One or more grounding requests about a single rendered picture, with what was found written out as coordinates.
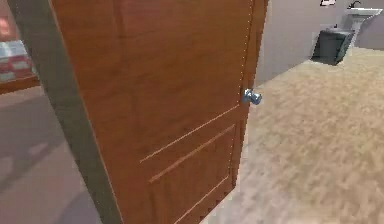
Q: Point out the bed with red striped cover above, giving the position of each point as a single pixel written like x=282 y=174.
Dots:
x=13 y=63

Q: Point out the brown wooden room door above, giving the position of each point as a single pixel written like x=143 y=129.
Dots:
x=160 y=86

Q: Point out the silver round door knob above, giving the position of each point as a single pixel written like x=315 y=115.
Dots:
x=252 y=96

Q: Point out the dark grey bin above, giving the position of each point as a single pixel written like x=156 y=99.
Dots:
x=332 y=45

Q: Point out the black sink faucet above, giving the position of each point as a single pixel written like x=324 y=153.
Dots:
x=354 y=4

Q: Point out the white pedestal sink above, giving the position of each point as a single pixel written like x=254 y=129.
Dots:
x=360 y=16

